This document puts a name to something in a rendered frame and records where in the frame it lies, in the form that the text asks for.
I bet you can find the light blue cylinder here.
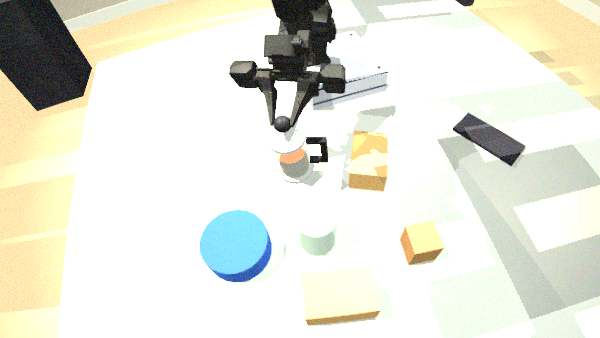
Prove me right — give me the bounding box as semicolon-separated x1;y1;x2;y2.
199;210;272;283

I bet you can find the orange cube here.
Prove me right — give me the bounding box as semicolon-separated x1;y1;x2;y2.
400;221;444;265

